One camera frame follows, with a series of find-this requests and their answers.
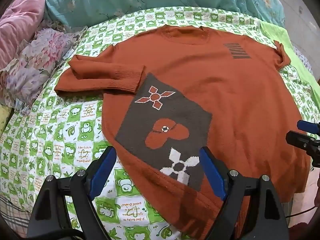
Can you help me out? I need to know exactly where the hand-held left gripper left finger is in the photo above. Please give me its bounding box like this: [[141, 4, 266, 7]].
[[26, 145, 118, 240]]

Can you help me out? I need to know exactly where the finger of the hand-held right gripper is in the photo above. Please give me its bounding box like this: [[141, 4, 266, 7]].
[[286, 130, 320, 153], [297, 120, 320, 135]]

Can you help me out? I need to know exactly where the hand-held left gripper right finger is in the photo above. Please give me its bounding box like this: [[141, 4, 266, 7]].
[[199, 145, 290, 240]]

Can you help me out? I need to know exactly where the orange knit sweater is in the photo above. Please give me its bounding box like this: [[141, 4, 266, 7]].
[[54, 25, 310, 240]]

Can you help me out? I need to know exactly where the green checkered bed sheet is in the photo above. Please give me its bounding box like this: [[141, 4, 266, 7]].
[[0, 6, 320, 240]]

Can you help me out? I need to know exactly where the light green cloth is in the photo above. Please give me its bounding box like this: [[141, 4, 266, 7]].
[[260, 21, 320, 99]]

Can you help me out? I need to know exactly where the grey plaid cloth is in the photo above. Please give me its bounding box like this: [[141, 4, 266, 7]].
[[0, 196, 32, 232]]

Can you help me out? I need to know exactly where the yellow floral pillow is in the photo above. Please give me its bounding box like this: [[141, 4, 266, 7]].
[[0, 104, 13, 135]]

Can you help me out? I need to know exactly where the purple floral blanket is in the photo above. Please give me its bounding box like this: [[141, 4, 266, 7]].
[[0, 20, 88, 117]]

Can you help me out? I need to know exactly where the pink quilt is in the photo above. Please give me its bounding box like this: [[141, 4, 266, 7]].
[[0, 0, 59, 70]]

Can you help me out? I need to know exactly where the black cable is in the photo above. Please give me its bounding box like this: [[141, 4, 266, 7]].
[[285, 204, 320, 218]]

